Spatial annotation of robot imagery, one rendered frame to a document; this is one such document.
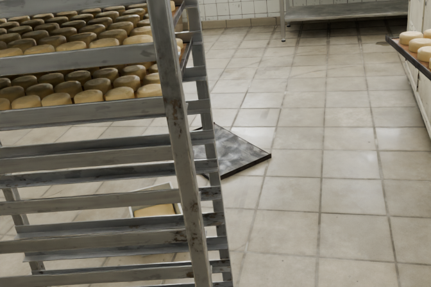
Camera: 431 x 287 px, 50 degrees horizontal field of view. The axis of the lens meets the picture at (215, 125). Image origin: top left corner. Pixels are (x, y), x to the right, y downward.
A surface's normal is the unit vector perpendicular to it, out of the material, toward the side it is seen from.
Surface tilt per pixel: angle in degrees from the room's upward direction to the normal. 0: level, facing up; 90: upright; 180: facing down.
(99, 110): 90
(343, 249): 0
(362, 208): 0
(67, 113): 90
